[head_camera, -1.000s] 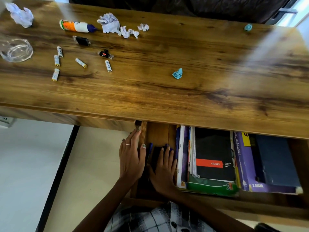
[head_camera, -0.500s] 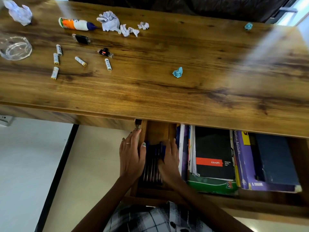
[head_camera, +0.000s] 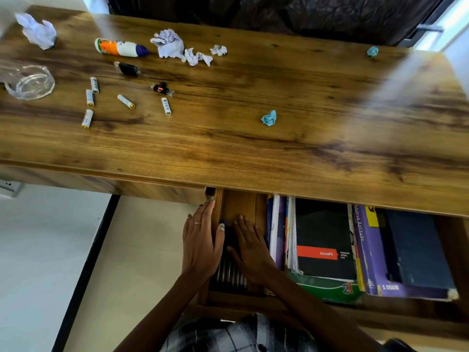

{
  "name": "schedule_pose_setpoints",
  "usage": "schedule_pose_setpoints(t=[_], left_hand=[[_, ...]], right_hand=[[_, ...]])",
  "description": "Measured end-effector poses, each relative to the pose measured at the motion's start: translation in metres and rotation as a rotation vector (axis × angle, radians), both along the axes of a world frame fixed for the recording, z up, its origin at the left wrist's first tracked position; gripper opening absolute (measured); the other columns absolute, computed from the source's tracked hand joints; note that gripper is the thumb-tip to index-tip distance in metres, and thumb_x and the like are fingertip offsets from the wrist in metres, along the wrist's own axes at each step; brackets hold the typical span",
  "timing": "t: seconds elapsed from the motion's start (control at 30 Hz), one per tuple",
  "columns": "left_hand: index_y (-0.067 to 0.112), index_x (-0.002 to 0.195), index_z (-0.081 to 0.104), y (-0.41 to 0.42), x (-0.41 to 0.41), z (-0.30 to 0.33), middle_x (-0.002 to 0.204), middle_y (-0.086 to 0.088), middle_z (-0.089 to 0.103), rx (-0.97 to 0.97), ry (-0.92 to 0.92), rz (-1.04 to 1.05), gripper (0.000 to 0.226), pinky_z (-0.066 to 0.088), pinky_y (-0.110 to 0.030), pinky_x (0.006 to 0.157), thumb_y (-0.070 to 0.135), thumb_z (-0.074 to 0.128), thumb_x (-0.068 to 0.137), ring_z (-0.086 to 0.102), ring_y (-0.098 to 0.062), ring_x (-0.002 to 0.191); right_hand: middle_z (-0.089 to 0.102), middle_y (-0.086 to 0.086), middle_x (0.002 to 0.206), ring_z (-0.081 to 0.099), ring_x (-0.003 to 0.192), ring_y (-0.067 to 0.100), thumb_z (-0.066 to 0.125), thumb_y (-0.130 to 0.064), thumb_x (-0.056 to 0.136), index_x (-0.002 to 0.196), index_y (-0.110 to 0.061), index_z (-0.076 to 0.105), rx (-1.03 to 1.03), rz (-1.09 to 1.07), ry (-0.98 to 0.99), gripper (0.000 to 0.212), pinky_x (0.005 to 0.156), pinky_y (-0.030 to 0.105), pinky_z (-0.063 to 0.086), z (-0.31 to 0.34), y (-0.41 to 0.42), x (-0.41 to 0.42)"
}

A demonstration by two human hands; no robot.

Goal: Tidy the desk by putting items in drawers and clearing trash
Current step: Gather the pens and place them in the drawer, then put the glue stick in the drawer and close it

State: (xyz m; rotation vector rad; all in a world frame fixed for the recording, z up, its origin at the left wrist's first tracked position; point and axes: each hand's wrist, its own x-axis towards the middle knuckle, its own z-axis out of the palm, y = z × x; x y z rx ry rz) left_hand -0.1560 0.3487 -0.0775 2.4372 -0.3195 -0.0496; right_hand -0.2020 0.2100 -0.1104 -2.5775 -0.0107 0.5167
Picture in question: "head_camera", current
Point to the large white paper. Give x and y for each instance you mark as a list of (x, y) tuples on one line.
[(168, 43)]

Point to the black baseboard strip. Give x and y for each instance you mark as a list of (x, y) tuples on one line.
[(84, 274)]

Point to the clear glass ashtray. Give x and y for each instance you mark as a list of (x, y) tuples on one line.
[(31, 91)]

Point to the twisted white paper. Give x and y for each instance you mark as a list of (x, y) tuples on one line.
[(192, 57)]

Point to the black spiral notebook red label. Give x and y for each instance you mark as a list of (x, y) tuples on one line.
[(322, 223)]

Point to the black window frame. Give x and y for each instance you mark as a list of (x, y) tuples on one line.
[(425, 18)]

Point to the orange white glue bottle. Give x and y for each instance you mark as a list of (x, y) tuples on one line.
[(121, 48)]

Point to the black white patterned sleeve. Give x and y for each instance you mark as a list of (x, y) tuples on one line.
[(399, 346)]

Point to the small dark blue book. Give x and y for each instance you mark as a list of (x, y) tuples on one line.
[(417, 245)]

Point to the green cyclist cover notebook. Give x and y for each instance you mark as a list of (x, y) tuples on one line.
[(326, 291)]

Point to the tiny teal paper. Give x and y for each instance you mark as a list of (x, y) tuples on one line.
[(372, 51)]

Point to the small white paper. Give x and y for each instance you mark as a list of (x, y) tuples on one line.
[(218, 50)]

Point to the white wall socket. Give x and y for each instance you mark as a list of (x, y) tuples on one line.
[(9, 186)]

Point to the person's right forearm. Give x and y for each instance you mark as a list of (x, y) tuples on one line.
[(322, 318)]

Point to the bundle of ballpoint pens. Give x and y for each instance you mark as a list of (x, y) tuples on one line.
[(229, 271)]

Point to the white cylindrical battery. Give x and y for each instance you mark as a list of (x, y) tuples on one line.
[(94, 85), (90, 98), (87, 119), (126, 101), (166, 106)]

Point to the black lighter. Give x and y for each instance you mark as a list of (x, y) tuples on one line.
[(128, 69)]

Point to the purple yellow thick book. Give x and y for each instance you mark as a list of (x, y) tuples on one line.
[(370, 252)]

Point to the person's left forearm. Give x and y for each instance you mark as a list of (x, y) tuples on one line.
[(161, 315)]

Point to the white paper ball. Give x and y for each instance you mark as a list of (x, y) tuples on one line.
[(36, 32)]

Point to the small black white object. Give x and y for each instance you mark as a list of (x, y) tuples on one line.
[(161, 88)]

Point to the dark brown leaf-patterned curtain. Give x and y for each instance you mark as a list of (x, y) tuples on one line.
[(275, 14)]

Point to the person's right hand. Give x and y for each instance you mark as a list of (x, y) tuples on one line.
[(254, 256)]

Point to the black white plaid shirt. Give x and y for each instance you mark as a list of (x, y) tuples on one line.
[(234, 335)]

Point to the white purple notebook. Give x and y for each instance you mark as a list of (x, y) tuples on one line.
[(280, 230)]

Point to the person's left hand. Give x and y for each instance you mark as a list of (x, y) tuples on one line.
[(199, 249)]

